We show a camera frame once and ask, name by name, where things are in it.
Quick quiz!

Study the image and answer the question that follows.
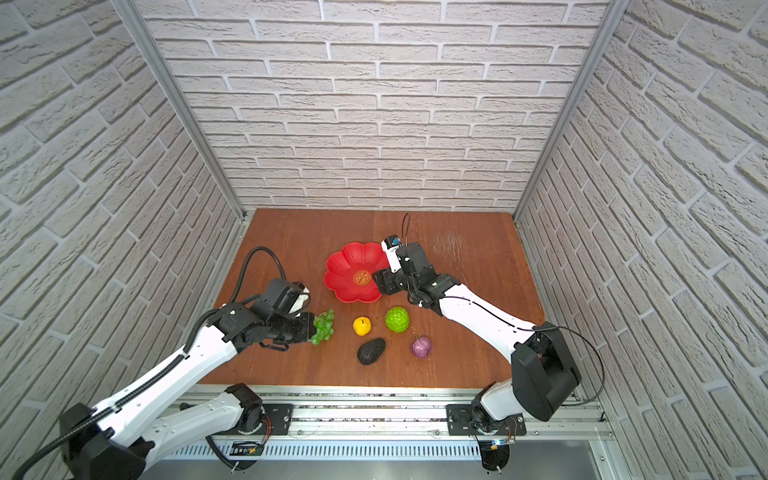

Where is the green fake grape bunch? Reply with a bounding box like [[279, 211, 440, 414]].
[[310, 309, 335, 345]]

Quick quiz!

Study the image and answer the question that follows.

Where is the green bumpy fake fruit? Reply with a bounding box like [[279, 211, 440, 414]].
[[385, 306, 410, 333]]

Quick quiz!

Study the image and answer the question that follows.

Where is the yellow fake lemon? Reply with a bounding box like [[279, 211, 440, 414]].
[[353, 316, 372, 337]]

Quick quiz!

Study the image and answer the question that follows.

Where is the purple fake fig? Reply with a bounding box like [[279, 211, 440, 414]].
[[411, 336, 432, 358]]

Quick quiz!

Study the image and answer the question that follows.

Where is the dark fake avocado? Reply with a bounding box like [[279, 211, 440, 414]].
[[356, 338, 387, 366]]

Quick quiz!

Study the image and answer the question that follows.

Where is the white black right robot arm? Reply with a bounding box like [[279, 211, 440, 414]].
[[373, 235, 581, 434]]

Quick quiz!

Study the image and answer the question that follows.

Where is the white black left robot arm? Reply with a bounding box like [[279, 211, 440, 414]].
[[60, 303, 317, 479]]

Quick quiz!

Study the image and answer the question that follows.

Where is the red flower-shaped fruit bowl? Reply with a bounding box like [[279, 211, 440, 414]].
[[323, 242, 389, 303]]

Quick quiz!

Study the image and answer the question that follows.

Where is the white slotted vent strip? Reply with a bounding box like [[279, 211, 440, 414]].
[[164, 440, 484, 462]]

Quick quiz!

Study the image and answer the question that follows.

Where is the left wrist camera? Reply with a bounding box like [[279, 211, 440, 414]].
[[261, 278, 311, 316]]

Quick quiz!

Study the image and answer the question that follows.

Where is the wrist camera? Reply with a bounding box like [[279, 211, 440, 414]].
[[381, 235, 402, 274], [261, 278, 311, 316]]

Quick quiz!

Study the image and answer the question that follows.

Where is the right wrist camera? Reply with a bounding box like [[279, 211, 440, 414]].
[[381, 235, 402, 274]]

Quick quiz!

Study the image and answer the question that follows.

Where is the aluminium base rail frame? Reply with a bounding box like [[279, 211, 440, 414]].
[[161, 383, 619, 480]]

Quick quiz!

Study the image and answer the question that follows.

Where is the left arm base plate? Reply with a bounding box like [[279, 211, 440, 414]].
[[235, 403, 294, 436]]

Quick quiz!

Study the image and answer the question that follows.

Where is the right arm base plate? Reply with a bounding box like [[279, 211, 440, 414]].
[[445, 404, 527, 438]]

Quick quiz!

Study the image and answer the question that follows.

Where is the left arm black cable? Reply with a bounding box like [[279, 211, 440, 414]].
[[11, 246, 289, 480]]

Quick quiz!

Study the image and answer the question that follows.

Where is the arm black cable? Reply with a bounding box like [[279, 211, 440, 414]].
[[11, 246, 289, 480], [440, 295, 606, 408]]

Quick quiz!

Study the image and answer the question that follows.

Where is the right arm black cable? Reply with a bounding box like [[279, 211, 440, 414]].
[[440, 295, 606, 408]]

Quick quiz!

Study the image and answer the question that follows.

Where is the aluminium corner post right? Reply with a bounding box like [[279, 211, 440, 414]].
[[512, 0, 630, 221]]

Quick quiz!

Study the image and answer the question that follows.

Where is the aluminium corner post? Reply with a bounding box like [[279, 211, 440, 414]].
[[112, 0, 247, 221], [512, 0, 630, 221]]

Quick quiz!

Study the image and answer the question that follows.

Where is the aluminium corner post left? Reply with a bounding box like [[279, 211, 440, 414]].
[[112, 0, 247, 221]]

